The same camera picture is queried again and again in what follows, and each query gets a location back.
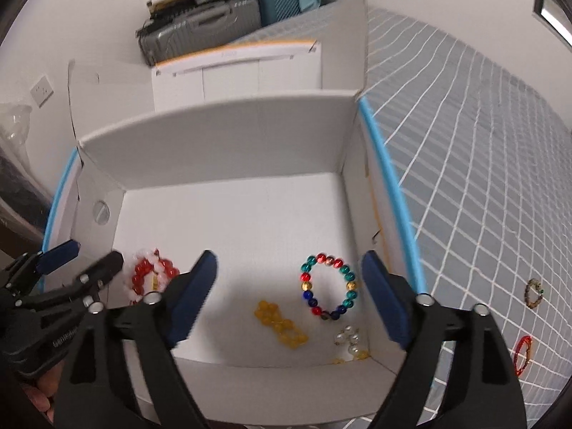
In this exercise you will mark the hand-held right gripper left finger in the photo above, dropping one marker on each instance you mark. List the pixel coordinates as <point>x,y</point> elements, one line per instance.
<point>192,299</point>

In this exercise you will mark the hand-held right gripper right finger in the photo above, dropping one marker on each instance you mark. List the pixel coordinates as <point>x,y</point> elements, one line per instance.
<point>384,295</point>

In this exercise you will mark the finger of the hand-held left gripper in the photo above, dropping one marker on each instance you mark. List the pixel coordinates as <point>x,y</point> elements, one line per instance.
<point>60,254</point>
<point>102,270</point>

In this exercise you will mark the blue and yellow cardboard box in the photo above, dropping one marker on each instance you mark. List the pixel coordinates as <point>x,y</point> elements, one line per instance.
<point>232,214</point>

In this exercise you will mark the person's left hand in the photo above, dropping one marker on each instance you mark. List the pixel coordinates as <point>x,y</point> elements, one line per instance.
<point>42,393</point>

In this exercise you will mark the clear plastic bag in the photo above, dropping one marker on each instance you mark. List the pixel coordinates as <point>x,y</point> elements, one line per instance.
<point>15,125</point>

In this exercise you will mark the grey suitcase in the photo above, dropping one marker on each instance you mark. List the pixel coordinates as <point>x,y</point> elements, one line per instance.
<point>201,22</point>

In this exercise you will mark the dark framed window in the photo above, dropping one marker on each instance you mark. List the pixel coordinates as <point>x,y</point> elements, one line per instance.
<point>554,13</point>

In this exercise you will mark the white wall socket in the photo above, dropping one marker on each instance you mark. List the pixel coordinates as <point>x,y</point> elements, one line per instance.
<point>42,90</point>

